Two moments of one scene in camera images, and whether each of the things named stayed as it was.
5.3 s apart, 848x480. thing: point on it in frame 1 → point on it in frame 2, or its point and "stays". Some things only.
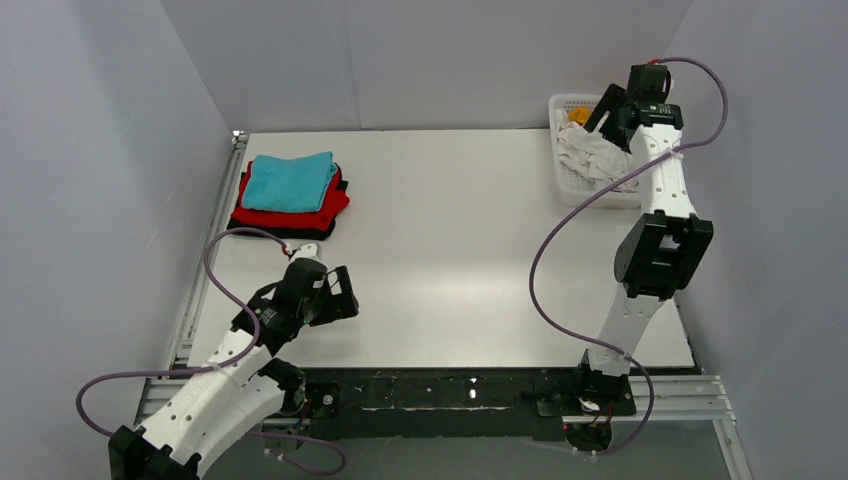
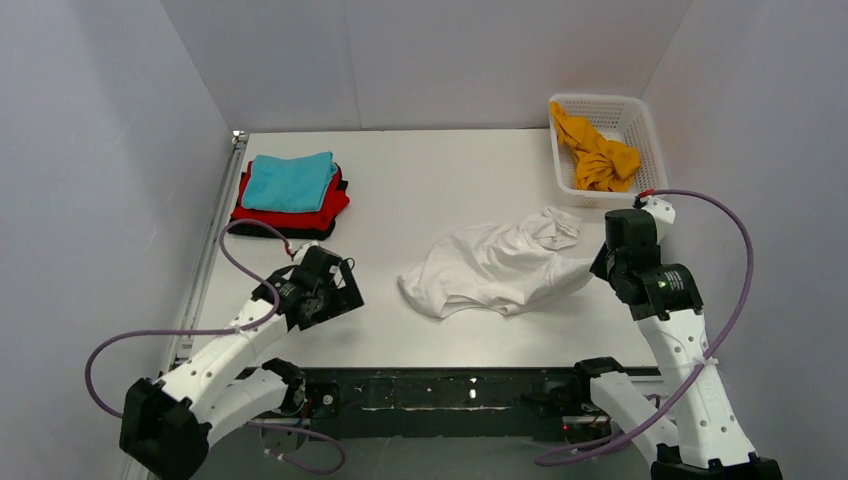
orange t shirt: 579,114 → 601,164
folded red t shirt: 335,201 stays
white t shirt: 593,154 → 507,269
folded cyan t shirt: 297,184 stays
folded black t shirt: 289,232 stays
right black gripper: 622,114 → 610,266
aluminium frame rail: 163,390 stays
